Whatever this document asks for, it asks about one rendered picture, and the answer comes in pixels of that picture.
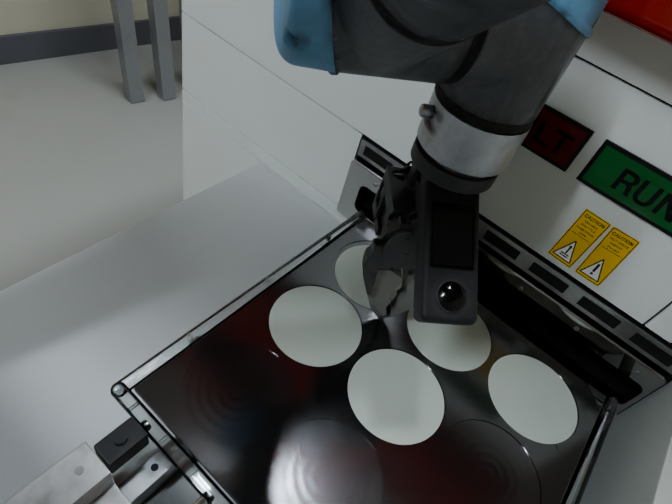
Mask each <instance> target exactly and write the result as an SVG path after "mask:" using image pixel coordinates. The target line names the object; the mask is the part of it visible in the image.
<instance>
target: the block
mask: <svg viewBox="0 0 672 504"><path fill-rule="evenodd" d="M113 484H114V480H113V477H112V475H111V472H110V471H109V469H108V468H107V467H106V466H105V465H104V463H103V462H102V461H101V460H100V458H99V457H98V456H97V455H96V454H95V452H94V451H93V450H92V449H91V448H90V446H89V445H88V444H87V443H86V442H83V443H82V444H81V445H79V446H78V447H77V448H75V449H74V450H73V451H71V452H70V453H69V454H67V455H66V456H65V457H63V458H62V459H61V460H60V461H58V462H57V463H56V464H54V465H53V466H52V467H50V468H49V469H48V470H46V471H45V472H44V473H42V474H41V475H40V476H38V477H37V478H36V479H34V480H33V481H32V482H30V483H29V484H28V485H26V486H25V487H24V488H22V489H21V490H20V491H18V492H17V493H16V494H14V495H13V496H12V497H11V498H9V499H8V500H7V501H5V502H4V503H3V504H91V503H92V502H93V501H94V500H95V499H97V498H98V497H99V496H100V495H101V494H103V493H104V492H105V491H106V490H107V489H108V488H110V487H111V486H112V485H113Z"/></svg>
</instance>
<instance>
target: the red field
mask: <svg viewBox="0 0 672 504"><path fill-rule="evenodd" d="M586 135H587V133H585V132H584V131H582V130H580V129H578V128H577V127H575V126H573V125H571V124H570V123H568V122H566V121H564V120H563V119H561V118H559V117H558V116H556V115H554V114H552V113H551V112H549V111H547V110H545V109H544V108H542V110H541V111H540V113H539V114H538V116H537V118H536V119H535V121H534V122H533V125H532V127H531V129H530V131H529V133H528V134H527V136H526V137H525V139H524V141H523V143H524V144H526V145H528V146H529V147H531V148H533V149H534V150H536V151H538V152H539V153H541V154H542V155H544V156H546V157H547V158H549V159H551V160H552V161H554V162H556V163H557V164H559V165H561V166H562V167H564V166H565V164H566V163H567V162H568V160H569V159H570V157H571V156H572V155H573V153H574V152H575V151H576V149H577V148H578V146H579V145H580V144H581V142H582V141H583V140H584V138H585V137H586Z"/></svg>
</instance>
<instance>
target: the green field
mask: <svg viewBox="0 0 672 504"><path fill-rule="evenodd" d="M582 179H584V180H585V181H587V182H588V183H590V184H592V185H593V186H595V187H597V188H598V189H600V190H602V191H603V192H605V193H607V194H608V195H610V196H612V197H613V198H615V199H616V200H618V201H620V202H621V203H623V204H625V205H626V206H628V207H630V208H631V209H633V210H635V211H636V212H638V213H639V214H641V215H643V216H644V217H646V218H648V219H649V220H651V221H653V222H654V223H656V224H658V225H659V226H661V227H662V228H664V229H666V230H667V231H669V232H671V233H672V182H671V181H669V180H667V179H665V178H664V177H662V176H660V175H658V174H657V173H655V172H653V171H651V170H650V169H648V168H646V167H644V166H643V165H641V164H639V163H638V162H636V161H634V160H632V159H631V158H629V157H627V156H625V155H624V154H622V153H620V152H618V151H617V150H615V149H613V148H611V147H610V146H608V145H607V146H606V147H605V149H604V150H603V151H602V153H601V154H600V155H599V156H598V158H597V159H596V160H595V162H594V163H593V164H592V165H591V167H590V168H589V169H588V171H587V172H586V173H585V174H584V176H583V177H582Z"/></svg>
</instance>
